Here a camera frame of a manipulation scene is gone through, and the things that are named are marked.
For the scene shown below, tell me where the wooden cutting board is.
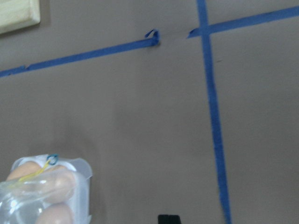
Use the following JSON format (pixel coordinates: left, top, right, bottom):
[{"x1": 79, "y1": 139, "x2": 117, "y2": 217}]
[{"x1": 0, "y1": 0, "x2": 41, "y2": 34}]

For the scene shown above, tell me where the clear plastic egg box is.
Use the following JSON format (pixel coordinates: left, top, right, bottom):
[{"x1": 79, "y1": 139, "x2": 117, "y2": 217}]
[{"x1": 0, "y1": 154, "x2": 93, "y2": 224}]

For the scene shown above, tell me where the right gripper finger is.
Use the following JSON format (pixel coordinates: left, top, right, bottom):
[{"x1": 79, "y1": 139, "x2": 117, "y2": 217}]
[{"x1": 158, "y1": 214, "x2": 181, "y2": 224}]

